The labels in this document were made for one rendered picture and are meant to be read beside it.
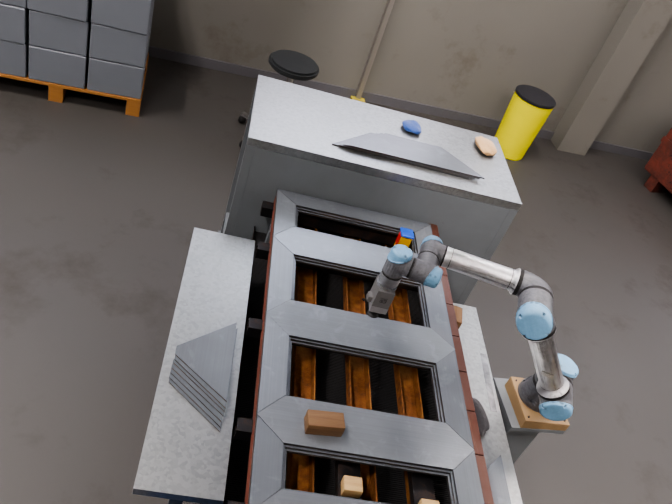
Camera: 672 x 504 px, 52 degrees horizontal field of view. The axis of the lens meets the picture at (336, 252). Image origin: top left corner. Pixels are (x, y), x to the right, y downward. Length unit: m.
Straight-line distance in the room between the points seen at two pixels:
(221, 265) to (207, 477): 0.94
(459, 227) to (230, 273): 1.17
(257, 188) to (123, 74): 1.94
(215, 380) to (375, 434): 0.55
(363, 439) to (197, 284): 0.89
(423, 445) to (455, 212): 1.31
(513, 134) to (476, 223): 2.70
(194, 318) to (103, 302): 1.11
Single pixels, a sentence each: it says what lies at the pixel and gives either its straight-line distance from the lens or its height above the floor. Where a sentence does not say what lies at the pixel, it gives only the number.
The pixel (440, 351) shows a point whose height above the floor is 0.84.
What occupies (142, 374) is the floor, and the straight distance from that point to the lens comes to 3.32.
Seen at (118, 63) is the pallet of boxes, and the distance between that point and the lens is 4.82.
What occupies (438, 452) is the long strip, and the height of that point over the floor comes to 0.84.
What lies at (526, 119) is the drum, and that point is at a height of 0.40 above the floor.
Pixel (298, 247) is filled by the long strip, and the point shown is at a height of 0.84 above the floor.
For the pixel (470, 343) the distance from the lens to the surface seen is 3.01.
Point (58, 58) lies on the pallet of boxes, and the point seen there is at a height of 0.32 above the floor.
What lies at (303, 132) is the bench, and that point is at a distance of 3.15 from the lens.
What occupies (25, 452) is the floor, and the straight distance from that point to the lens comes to 3.08.
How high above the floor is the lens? 2.61
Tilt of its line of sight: 38 degrees down
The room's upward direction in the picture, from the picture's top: 21 degrees clockwise
